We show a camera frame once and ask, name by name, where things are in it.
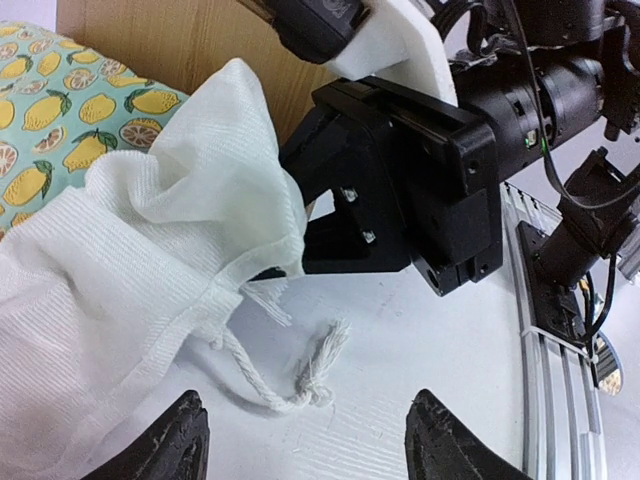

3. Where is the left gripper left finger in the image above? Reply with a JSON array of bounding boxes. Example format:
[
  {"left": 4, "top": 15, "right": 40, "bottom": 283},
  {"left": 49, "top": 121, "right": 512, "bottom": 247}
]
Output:
[{"left": 87, "top": 390, "right": 208, "bottom": 480}]

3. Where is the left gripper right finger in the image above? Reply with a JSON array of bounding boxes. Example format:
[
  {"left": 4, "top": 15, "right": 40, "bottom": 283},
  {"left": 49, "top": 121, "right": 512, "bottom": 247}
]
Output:
[{"left": 405, "top": 389, "right": 527, "bottom": 480}]

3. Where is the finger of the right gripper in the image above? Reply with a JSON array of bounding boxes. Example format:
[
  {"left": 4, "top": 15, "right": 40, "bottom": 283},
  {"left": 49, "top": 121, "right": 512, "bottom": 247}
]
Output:
[
  {"left": 279, "top": 106, "right": 400, "bottom": 220},
  {"left": 249, "top": 209, "right": 416, "bottom": 281}
]

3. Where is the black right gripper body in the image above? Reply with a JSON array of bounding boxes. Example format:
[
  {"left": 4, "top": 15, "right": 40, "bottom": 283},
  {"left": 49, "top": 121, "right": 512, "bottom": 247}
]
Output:
[{"left": 312, "top": 77, "right": 502, "bottom": 296}]

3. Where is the wooden pet bed frame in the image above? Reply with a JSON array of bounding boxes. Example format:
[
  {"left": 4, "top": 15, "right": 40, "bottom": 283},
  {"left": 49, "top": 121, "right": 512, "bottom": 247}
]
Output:
[{"left": 56, "top": 0, "right": 335, "bottom": 141}]

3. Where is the lemon print bed cushion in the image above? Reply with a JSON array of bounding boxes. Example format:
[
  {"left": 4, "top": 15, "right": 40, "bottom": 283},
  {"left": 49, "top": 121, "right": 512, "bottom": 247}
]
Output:
[{"left": 1, "top": 21, "right": 348, "bottom": 479}]

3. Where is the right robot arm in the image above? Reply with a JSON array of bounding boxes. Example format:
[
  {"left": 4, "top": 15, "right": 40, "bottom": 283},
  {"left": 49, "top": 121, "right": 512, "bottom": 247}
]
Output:
[{"left": 250, "top": 1, "right": 639, "bottom": 295}]

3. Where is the aluminium front rail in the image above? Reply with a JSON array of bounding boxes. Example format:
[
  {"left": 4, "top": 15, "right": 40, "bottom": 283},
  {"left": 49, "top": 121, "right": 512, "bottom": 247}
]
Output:
[{"left": 501, "top": 182, "right": 608, "bottom": 479}]

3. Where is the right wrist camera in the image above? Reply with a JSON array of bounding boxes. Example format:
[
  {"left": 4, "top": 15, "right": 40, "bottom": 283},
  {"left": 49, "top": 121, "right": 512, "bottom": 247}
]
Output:
[{"left": 243, "top": 1, "right": 458, "bottom": 106}]

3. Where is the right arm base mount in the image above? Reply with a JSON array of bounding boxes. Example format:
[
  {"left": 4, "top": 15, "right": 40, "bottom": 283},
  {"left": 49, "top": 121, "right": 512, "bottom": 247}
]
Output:
[{"left": 516, "top": 217, "right": 598, "bottom": 348}]

